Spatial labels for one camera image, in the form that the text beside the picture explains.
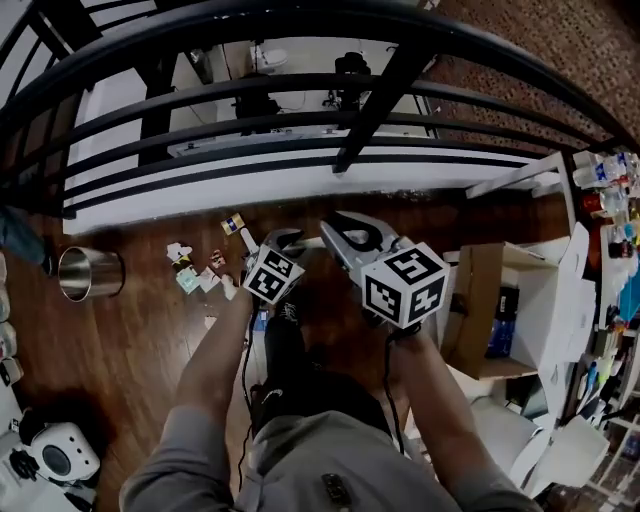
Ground person's grey shirt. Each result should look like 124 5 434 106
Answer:
118 404 544 512

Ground person's leg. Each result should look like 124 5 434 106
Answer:
249 293 321 436
304 357 394 436

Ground paper litter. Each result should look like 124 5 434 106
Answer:
166 212 267 335

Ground person's right forearm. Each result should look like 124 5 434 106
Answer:
387 324 494 476

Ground black metal railing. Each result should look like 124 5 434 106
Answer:
0 0 640 221

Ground open brown cardboard box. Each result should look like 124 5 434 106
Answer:
439 242 561 381

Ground person's left leg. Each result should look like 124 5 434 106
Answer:
249 293 321 436

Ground blue plastic tray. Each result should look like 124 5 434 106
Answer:
617 277 640 321

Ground dark metal chest tag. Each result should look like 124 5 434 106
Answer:
321 472 350 504

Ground person's left forearm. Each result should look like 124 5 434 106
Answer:
175 289 256 426

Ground large white table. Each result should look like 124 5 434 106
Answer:
409 152 609 501

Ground group of small bottles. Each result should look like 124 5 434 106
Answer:
572 149 640 261

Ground person's right leg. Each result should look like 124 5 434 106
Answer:
304 357 394 436

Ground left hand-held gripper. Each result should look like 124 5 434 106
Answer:
242 228 309 305

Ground stainless steel bin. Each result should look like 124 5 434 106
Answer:
57 246 125 303

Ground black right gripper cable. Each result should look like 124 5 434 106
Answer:
382 327 406 456

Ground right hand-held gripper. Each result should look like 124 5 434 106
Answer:
319 210 452 331

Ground white shade desk lamp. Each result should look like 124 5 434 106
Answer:
509 414 612 494

